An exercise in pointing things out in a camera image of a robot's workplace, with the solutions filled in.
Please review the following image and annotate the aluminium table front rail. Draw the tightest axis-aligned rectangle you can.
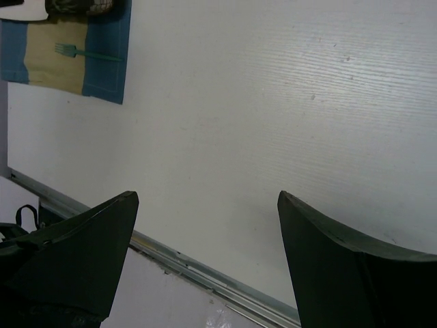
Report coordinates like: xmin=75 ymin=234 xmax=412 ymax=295
xmin=8 ymin=167 xmax=301 ymax=328

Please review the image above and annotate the teal fork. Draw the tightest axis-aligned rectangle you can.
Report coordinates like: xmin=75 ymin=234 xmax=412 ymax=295
xmin=55 ymin=43 xmax=123 ymax=62

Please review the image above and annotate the white square plate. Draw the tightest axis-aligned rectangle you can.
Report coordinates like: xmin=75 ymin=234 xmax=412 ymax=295
xmin=0 ymin=1 xmax=48 ymax=22

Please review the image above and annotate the blue and tan placemat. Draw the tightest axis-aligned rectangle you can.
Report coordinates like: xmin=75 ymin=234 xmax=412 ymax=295
xmin=1 ymin=1 xmax=132 ymax=105

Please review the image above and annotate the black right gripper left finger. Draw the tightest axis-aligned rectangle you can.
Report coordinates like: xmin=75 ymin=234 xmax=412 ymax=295
xmin=1 ymin=191 xmax=139 ymax=327

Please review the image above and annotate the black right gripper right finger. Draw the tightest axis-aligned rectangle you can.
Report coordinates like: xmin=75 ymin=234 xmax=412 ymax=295
xmin=277 ymin=191 xmax=436 ymax=327

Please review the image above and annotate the black floral square plate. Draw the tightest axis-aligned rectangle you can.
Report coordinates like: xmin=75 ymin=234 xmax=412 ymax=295
xmin=44 ymin=0 xmax=115 ymax=16

